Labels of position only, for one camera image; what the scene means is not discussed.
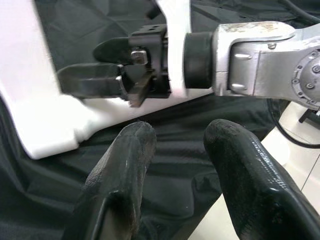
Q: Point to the white plastic children table top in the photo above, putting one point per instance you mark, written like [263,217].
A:
[30,100]

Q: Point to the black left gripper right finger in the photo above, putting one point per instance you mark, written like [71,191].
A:
[250,187]

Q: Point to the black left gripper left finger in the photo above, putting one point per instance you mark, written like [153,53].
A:
[117,175]

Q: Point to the black metal table leg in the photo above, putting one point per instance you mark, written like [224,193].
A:
[310,116]

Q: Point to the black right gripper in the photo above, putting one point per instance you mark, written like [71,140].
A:
[157,62]

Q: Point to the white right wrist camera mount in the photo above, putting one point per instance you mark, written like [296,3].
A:
[177,37]

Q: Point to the black fabric table cover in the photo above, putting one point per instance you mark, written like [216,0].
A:
[75,25]

